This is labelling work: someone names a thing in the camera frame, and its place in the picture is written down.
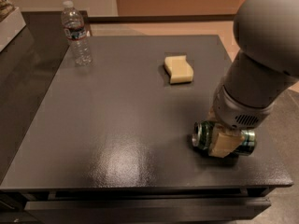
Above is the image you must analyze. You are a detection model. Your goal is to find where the white box at left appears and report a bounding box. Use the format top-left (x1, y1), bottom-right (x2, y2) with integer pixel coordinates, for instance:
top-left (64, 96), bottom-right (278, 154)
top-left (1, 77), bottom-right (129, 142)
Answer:
top-left (0, 7), bottom-right (26, 52)

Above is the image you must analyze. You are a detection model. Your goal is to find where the clear plastic water bottle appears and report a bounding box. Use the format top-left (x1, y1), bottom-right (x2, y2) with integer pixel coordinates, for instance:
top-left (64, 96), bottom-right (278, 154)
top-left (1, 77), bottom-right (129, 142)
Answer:
top-left (61, 1), bottom-right (93, 66)

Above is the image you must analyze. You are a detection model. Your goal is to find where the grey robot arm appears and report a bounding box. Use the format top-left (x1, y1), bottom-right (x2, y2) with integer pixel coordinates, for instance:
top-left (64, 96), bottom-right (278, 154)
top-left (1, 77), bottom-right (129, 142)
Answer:
top-left (207, 0), bottom-right (299, 158)

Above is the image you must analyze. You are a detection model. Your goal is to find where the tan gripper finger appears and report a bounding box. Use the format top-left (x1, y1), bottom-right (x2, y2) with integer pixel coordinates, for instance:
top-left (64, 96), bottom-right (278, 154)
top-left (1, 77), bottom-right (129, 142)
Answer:
top-left (206, 108), bottom-right (218, 122)

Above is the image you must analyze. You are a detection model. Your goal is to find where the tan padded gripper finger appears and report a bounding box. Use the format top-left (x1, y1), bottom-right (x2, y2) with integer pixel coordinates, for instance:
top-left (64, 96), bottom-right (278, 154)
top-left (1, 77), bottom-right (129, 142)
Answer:
top-left (208, 123), bottom-right (245, 158)

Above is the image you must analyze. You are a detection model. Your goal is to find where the yellow sponge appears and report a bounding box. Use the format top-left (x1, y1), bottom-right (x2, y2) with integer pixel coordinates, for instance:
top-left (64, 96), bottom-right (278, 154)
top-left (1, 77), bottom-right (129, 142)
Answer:
top-left (164, 55), bottom-right (193, 84)

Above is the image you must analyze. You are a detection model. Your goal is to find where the green soda can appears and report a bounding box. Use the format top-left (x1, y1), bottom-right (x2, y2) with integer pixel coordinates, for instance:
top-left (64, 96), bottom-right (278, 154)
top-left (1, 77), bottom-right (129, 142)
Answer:
top-left (192, 120), bottom-right (257, 156)

